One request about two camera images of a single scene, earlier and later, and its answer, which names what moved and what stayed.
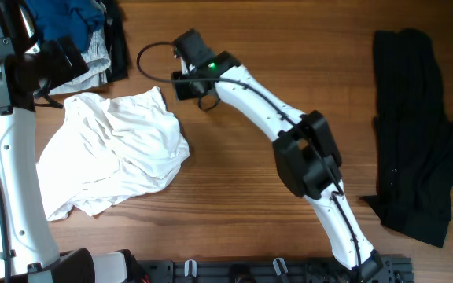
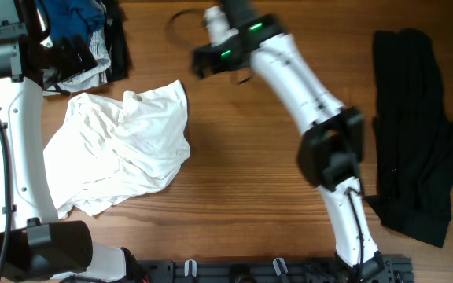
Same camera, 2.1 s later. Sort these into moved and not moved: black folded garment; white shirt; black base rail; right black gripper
Moved: right black gripper
Not moved: black folded garment; black base rail; white shirt
